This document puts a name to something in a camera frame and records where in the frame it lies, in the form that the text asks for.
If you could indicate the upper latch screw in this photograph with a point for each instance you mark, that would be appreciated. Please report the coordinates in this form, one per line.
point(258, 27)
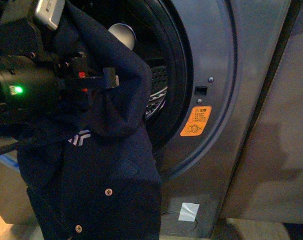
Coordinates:
point(210, 79)

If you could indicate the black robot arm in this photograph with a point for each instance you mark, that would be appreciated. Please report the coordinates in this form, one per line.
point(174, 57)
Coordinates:
point(32, 85)

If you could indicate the silver tape patch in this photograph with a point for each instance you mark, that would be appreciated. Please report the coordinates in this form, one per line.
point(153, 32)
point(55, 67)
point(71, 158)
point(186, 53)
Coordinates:
point(188, 212)

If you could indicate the round white drum hub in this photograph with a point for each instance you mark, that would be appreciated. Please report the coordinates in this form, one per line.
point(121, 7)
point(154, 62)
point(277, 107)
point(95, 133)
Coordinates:
point(124, 33)

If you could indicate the black rubber door gasket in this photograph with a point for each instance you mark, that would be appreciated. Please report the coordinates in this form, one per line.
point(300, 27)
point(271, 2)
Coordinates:
point(171, 35)

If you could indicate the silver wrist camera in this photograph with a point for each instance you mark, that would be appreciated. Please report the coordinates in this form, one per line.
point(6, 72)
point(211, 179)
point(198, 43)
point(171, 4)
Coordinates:
point(49, 12)

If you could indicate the grey front-load washing machine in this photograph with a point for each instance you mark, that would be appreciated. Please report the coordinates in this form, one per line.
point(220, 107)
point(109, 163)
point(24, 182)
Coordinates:
point(232, 41)

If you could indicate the brown panel beside washer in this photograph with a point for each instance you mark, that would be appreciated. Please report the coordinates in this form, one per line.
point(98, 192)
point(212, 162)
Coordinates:
point(267, 183)

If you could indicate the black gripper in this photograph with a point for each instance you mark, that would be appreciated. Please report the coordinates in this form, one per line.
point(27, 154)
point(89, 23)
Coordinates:
point(77, 81)

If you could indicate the orange warning sticker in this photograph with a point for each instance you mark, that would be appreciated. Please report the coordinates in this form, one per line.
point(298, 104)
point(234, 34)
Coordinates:
point(197, 121)

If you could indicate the stainless steel washer drum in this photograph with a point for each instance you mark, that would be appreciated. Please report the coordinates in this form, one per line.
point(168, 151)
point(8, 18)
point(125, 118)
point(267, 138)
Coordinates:
point(159, 87)

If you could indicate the navy blue polo shirt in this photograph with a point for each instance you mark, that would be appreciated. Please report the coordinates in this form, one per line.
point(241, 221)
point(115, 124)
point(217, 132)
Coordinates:
point(101, 182)

